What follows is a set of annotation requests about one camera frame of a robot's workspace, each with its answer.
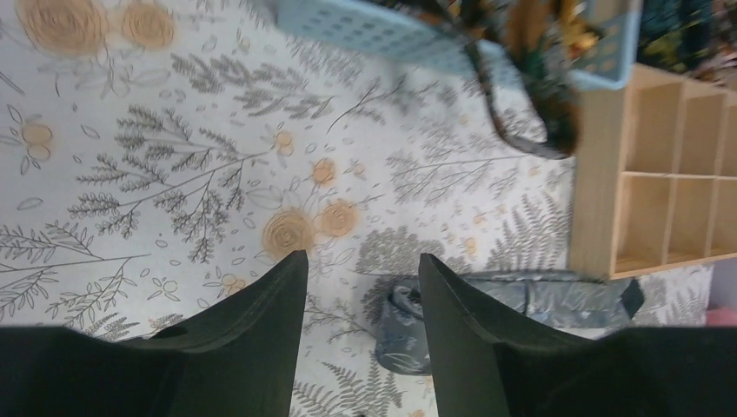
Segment light blue plastic basket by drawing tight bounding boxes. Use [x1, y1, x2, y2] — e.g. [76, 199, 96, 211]
[276, 1, 641, 90]

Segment floral tablecloth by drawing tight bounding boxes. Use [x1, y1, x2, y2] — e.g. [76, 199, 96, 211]
[0, 0, 715, 417]

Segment wooden compartment tray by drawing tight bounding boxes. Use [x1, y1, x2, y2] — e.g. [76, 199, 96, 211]
[568, 64, 736, 279]

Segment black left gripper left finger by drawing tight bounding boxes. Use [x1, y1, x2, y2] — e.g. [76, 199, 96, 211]
[1, 250, 309, 416]

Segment pink cloth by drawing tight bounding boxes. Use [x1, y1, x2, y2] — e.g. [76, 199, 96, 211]
[706, 307, 737, 328]

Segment rolled navy blue tie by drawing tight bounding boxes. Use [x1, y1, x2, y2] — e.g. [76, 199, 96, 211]
[636, 0, 736, 84]

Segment orange floral tie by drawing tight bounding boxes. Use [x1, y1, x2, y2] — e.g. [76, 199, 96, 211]
[388, 1, 580, 160]

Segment grey leaf pattern tie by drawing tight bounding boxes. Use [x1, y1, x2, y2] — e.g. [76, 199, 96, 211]
[375, 270, 645, 376]

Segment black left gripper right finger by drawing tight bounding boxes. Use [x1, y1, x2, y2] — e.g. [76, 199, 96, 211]
[419, 254, 736, 416]

